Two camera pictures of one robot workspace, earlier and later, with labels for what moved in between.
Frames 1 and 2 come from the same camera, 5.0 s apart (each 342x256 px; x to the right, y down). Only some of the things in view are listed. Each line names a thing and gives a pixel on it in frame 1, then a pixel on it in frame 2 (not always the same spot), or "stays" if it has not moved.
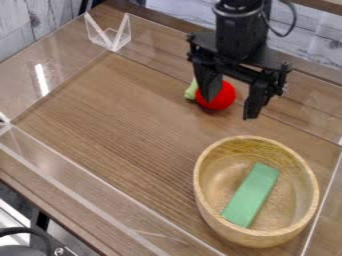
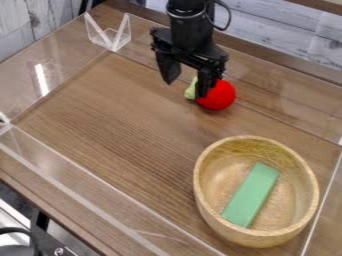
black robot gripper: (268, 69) → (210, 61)
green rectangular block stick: (246, 201) stays
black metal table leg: (43, 221) stays
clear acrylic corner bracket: (110, 39) stays
